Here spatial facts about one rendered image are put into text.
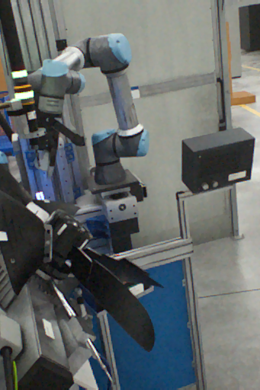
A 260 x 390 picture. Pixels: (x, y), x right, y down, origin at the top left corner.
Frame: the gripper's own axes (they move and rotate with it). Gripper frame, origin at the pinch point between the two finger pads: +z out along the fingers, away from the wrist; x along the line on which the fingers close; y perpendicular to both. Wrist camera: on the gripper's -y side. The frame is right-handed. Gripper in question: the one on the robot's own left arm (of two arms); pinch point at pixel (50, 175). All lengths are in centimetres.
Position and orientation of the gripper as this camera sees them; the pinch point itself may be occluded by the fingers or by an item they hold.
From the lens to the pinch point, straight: 146.2
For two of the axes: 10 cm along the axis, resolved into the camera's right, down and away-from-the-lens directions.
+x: 2.8, 2.7, -9.2
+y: -9.5, -0.7, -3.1
